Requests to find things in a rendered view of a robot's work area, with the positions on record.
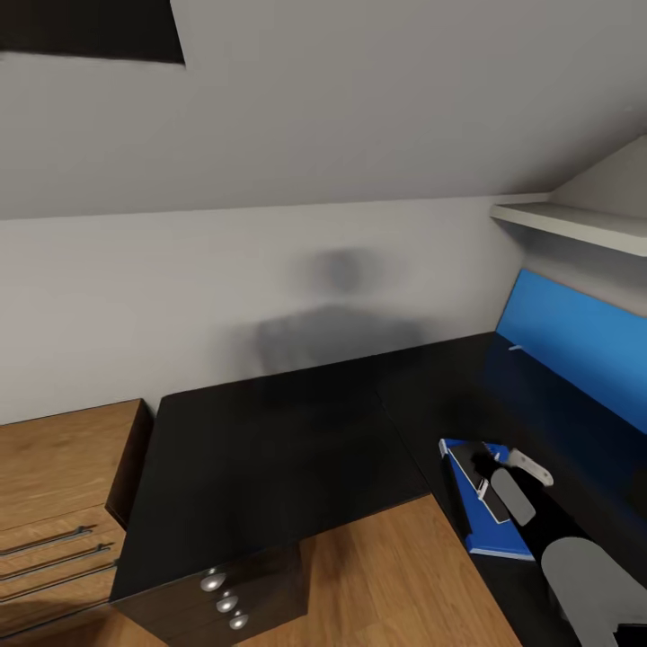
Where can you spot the monitor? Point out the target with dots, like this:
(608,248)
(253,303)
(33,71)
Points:
(632,491)

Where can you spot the fixed window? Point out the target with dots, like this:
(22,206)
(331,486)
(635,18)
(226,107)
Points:
(140,30)

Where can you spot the mouse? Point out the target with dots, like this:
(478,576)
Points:
(553,600)

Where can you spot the notebook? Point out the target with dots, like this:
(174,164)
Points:
(463,455)

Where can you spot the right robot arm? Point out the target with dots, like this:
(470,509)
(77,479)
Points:
(605,605)

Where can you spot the room divider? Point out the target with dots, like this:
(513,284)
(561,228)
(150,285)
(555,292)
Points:
(598,347)

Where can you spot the folder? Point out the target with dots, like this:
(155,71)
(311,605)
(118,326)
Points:
(483,534)

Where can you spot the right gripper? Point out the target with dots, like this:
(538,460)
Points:
(485,466)

